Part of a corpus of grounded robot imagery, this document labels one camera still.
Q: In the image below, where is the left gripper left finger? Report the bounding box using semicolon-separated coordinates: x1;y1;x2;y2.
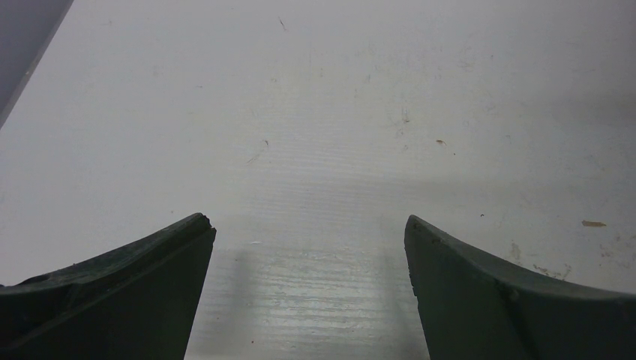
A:
1;213;216;359

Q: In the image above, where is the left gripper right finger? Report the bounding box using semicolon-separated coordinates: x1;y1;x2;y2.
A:
404;215;635;359

